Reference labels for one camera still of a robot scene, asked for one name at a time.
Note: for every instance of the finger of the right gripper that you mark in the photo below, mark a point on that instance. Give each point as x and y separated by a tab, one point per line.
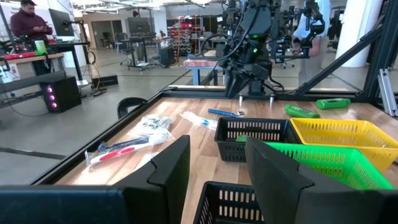
231	85
242	82

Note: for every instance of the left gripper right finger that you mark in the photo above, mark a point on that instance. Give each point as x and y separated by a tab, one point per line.
280	193

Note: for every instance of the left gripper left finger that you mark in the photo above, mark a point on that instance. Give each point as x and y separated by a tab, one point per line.
168	186

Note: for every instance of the bagged blue toothbrush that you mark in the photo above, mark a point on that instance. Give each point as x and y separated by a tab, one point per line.
199	119

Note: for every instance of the bagged red toothbrush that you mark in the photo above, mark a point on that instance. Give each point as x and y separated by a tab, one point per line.
121	153

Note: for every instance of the white vanity pack bag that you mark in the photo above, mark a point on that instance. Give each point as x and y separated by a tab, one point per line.
150	126

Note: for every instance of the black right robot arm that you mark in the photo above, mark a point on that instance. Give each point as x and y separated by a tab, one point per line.
258	18

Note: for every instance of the black background robot arm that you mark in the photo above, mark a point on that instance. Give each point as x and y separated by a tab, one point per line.
314	28

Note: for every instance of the pink-top workbench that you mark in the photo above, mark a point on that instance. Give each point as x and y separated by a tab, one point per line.
199	63

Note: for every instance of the green plastic basket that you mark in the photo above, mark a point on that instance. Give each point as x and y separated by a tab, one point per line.
326	161

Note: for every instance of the black plastic basket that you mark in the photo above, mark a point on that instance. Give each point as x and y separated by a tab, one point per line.
231	146
224	202

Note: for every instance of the person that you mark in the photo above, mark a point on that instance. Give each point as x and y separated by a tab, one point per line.
312	68
29	25

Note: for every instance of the shelf with red bins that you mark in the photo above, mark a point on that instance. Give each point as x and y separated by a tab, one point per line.
183	31

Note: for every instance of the black rolling desk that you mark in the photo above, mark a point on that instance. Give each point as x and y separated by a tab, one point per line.
136	39

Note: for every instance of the dark monitor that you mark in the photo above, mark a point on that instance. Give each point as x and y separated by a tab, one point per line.
60	23
140	26

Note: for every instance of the yellow plastic basket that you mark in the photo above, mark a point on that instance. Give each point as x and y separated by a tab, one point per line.
382	152

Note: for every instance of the white pillar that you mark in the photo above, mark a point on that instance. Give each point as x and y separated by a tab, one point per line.
357	31

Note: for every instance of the black office chair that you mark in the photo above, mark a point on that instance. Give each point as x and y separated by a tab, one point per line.
122	46

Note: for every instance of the black floor box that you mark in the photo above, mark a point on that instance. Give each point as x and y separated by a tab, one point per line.
105	81

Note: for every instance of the black computer tower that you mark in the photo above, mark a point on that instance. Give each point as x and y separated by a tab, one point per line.
66	93

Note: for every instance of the silver aluminium extrusion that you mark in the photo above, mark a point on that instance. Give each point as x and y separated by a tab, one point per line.
387	93

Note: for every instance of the wooden desk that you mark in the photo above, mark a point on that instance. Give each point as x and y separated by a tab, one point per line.
31	58

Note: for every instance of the green box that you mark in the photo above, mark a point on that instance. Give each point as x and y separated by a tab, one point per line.
40	47

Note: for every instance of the silver metal post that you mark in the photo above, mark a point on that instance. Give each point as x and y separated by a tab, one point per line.
271	100
240	100

